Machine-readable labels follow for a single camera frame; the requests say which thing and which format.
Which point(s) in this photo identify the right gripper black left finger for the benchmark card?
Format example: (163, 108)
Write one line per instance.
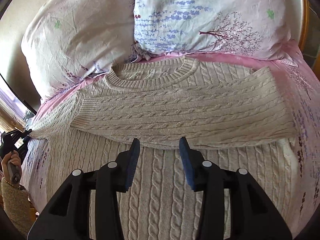
(66, 215)

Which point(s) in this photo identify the wooden headboard frame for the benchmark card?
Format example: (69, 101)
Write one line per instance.
(305, 25)

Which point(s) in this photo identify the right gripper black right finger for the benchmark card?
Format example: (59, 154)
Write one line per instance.
(253, 215)

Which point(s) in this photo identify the pink floral bed sheet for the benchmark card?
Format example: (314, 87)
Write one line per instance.
(299, 88)

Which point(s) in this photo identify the cream cable-knit sweater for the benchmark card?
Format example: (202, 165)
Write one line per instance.
(235, 116)

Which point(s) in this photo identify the dark flat screen monitor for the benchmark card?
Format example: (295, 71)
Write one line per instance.
(19, 107)

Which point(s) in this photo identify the person's left hand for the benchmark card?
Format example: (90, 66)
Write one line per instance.
(14, 159)

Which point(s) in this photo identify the white lavender print pillow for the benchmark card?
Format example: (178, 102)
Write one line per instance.
(251, 28)

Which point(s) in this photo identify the pale pink floral pillow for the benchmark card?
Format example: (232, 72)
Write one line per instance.
(69, 40)

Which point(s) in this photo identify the left forearm fuzzy beige sleeve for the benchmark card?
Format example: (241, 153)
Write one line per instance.
(17, 206)

